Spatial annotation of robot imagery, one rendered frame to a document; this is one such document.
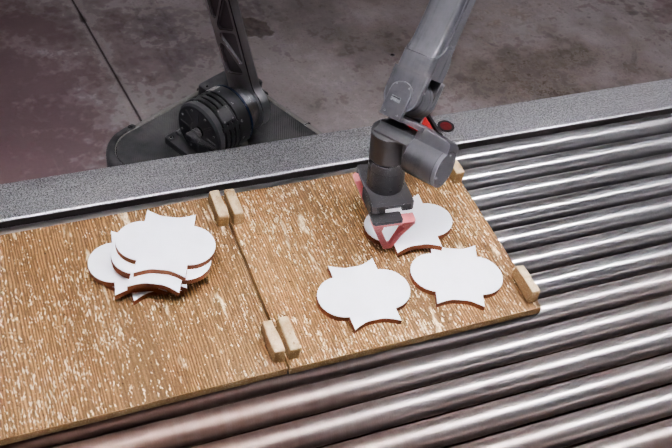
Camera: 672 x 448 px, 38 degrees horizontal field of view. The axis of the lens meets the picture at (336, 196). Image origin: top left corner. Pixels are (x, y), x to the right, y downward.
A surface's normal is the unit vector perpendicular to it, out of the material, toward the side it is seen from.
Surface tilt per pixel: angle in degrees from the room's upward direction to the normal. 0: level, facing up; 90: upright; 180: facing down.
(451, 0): 53
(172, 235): 0
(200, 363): 0
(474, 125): 0
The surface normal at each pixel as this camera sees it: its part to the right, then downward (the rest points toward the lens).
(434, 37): -0.36, -0.13
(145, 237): 0.12, -0.70
